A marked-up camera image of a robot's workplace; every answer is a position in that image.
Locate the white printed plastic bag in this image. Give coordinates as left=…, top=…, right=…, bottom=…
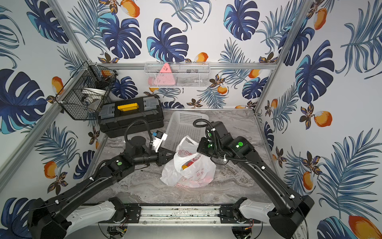
left=160, top=136, right=216, bottom=188

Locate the pink peach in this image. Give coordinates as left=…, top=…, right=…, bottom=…
left=197, top=171, right=214, bottom=187

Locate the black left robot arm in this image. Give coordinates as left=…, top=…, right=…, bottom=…
left=27, top=136, right=175, bottom=239

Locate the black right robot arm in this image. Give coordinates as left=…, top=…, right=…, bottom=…
left=193, top=119, right=314, bottom=239

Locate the white perforated plastic basket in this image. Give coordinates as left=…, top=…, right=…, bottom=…
left=161, top=111, right=209, bottom=151

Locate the black yellow toolbox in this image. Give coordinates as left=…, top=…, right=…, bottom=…
left=97, top=96, right=164, bottom=138

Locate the pink triangle card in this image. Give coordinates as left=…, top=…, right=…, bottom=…
left=153, top=63, right=176, bottom=86

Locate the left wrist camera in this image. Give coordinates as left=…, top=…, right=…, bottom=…
left=152, top=130, right=168, bottom=152

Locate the orange handled screwdriver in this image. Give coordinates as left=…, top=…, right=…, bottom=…
left=139, top=162, right=193, bottom=175

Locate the aluminium linear rail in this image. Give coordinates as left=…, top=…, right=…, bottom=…
left=59, top=204, right=302, bottom=226

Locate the clear wall shelf basket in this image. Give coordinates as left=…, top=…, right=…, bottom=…
left=144, top=62, right=211, bottom=88

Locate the black wire mesh basket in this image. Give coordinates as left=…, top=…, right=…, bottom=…
left=54, top=61, right=118, bottom=120

